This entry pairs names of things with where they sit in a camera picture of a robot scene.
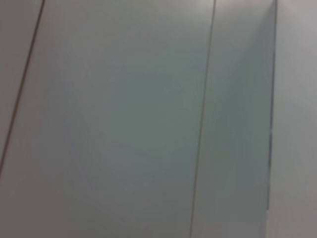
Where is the white partition panel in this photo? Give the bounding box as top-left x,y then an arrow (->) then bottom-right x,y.
266,0 -> 317,238

